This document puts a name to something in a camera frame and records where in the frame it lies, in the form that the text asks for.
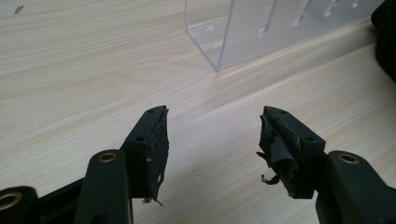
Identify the black object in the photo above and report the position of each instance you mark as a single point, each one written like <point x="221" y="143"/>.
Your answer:
<point x="386" y="37"/>

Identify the clear acrylic slotted rack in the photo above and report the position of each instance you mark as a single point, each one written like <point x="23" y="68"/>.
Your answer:
<point x="258" y="31"/>

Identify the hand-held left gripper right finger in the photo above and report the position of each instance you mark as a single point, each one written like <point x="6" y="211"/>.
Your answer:
<point x="299" y="149"/>

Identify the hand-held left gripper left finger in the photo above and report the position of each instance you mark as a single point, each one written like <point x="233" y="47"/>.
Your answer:
<point x="146" y="155"/>

